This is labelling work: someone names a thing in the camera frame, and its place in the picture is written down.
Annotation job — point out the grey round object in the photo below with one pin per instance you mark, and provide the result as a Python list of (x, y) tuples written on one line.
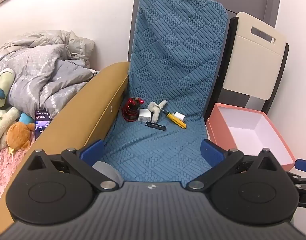
[(108, 171)]

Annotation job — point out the yellow screwdriver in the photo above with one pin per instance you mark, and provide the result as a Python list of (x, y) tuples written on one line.
[(177, 122)]

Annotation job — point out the blue textured seat cushion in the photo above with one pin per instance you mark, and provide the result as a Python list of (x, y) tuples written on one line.
[(167, 55)]

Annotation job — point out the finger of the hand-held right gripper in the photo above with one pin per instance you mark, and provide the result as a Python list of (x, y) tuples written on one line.
[(303, 165)]

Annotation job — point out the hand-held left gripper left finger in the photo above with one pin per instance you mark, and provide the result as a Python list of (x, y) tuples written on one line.
[(93, 150)]

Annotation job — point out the white charger cube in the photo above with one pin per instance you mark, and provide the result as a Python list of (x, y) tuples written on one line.
[(144, 116)]

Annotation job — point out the white hair claw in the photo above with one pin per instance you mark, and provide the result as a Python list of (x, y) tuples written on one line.
[(156, 110)]

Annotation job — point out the black smartphone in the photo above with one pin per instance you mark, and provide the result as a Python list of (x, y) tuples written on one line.
[(41, 123)]

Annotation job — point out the pink cardboard box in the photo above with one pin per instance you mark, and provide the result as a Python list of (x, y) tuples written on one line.
[(217, 127)]

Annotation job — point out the light blue plush toy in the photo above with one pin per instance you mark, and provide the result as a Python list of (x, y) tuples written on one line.
[(27, 118)]

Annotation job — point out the beige folding chair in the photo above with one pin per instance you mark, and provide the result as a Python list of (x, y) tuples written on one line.
[(252, 62)]

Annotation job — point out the red and black toy figure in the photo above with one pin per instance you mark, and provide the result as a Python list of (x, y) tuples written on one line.
[(131, 110)]

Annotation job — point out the grey dotted duvet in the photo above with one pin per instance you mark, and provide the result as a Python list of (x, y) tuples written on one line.
[(38, 75)]

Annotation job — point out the black rectangular bar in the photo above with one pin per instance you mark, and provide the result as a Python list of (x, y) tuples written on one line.
[(155, 126)]

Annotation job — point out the orange plush toy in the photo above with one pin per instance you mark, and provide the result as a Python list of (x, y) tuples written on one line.
[(18, 136)]

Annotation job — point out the cream floral plush pillow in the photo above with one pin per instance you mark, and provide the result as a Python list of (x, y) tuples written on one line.
[(3, 85)]

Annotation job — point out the pink fluffy blanket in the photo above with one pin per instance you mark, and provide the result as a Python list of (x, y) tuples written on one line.
[(5, 170)]

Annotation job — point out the small white adapter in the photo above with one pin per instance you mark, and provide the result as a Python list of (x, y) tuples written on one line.
[(180, 116)]

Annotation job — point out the mustard bed frame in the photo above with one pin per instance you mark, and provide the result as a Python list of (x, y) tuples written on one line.
[(93, 100)]

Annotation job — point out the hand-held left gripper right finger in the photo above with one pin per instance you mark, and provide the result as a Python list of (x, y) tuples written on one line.
[(212, 152)]

